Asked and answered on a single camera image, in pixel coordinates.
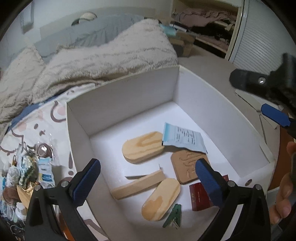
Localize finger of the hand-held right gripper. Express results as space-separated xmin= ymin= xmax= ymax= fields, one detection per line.
xmin=261 ymin=104 xmax=296 ymax=139
xmin=230 ymin=69 xmax=278 ymax=98

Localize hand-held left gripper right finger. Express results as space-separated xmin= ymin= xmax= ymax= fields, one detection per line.
xmin=195 ymin=159 xmax=271 ymax=241

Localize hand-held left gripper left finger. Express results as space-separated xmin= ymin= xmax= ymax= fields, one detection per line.
xmin=25 ymin=158 xmax=102 ymax=241

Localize green plastic clip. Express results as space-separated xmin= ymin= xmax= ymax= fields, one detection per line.
xmin=162 ymin=203 xmax=182 ymax=230

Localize oval wooden block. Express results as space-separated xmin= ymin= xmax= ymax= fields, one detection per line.
xmin=142 ymin=178 xmax=181 ymax=222
xmin=121 ymin=131 xmax=164 ymax=164

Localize blue white sachet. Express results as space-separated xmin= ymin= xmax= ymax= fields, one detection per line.
xmin=162 ymin=122 xmax=208 ymax=153

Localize wooden bar block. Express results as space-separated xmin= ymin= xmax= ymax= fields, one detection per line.
xmin=111 ymin=169 xmax=166 ymax=200

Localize white shoe box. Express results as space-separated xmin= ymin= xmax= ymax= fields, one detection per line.
xmin=66 ymin=65 xmax=274 ymax=241

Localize person's right hand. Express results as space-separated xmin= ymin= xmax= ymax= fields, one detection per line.
xmin=269 ymin=140 xmax=296 ymax=224

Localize red box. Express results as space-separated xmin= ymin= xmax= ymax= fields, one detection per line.
xmin=189 ymin=175 xmax=229 ymax=211

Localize carved wooden coaster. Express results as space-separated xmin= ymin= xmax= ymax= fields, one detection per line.
xmin=170 ymin=149 xmax=211 ymax=185

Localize blue label zip bag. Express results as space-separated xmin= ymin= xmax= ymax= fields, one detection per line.
xmin=37 ymin=158 xmax=56 ymax=188

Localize white louvered door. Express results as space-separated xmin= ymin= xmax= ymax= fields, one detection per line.
xmin=229 ymin=0 xmax=296 ymax=77

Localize built-in closet shelf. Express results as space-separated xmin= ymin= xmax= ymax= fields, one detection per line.
xmin=171 ymin=0 xmax=243 ymax=58

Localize brown round tin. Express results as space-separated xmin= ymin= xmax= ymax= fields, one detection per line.
xmin=35 ymin=143 xmax=54 ymax=160

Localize pile of dark clothes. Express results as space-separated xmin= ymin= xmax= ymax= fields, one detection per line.
xmin=192 ymin=22 xmax=233 ymax=45

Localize green crochet trinkets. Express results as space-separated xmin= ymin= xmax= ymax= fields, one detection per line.
xmin=17 ymin=155 xmax=38 ymax=186

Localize tan wooden piece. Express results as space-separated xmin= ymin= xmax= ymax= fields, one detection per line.
xmin=16 ymin=184 xmax=35 ymax=207

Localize grey knitted item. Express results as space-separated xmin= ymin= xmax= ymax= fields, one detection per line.
xmin=6 ymin=166 xmax=22 ymax=188

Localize cartoon printed bedsheet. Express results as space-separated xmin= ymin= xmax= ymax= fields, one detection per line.
xmin=0 ymin=83 xmax=102 ymax=241

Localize pile of pink clothes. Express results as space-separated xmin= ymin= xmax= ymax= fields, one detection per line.
xmin=173 ymin=6 xmax=238 ymax=27

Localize blue face mask pack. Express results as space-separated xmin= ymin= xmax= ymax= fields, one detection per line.
xmin=159 ymin=23 xmax=178 ymax=37

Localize beige fluffy pillow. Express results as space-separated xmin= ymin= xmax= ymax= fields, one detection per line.
xmin=0 ymin=45 xmax=47 ymax=139
xmin=32 ymin=19 xmax=179 ymax=105

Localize grey duvet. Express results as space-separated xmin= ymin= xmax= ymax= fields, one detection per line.
xmin=35 ymin=13 xmax=148 ymax=58

